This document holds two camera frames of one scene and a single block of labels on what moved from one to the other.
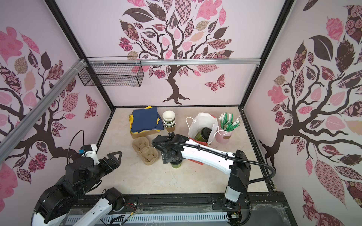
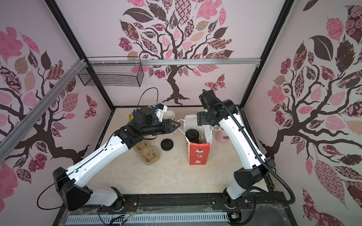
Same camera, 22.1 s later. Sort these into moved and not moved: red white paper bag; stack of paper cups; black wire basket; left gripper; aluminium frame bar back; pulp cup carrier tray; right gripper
Moved: left gripper; right gripper
Not moved: red white paper bag; black wire basket; pulp cup carrier tray; stack of paper cups; aluminium frame bar back
